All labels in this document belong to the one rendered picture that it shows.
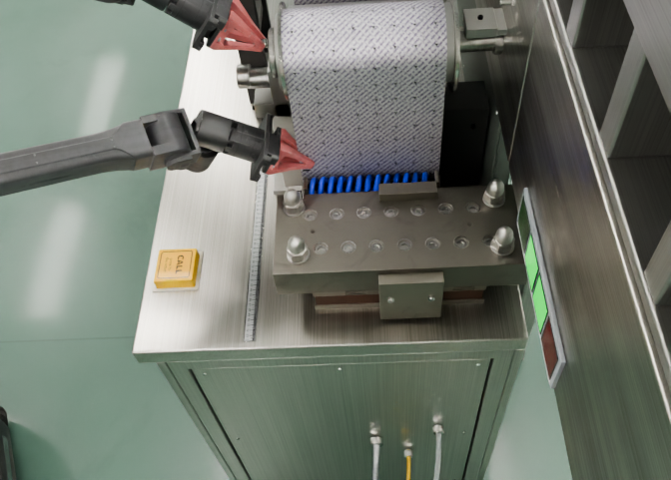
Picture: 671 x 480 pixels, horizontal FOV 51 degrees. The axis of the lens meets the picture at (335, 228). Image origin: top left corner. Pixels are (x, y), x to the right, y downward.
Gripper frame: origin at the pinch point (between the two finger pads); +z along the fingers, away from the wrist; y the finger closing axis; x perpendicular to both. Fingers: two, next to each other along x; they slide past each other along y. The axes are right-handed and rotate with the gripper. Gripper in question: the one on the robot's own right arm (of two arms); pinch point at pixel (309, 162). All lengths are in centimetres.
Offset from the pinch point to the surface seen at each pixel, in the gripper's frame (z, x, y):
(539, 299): 19.8, 25.7, 35.7
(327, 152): 1.5, 3.8, 0.3
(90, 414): -13, -130, -1
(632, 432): 12, 41, 59
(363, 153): 7.1, 6.3, 0.3
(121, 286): -12, -130, -45
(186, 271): -12.9, -23.8, 11.6
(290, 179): 2.1, -13.8, -7.8
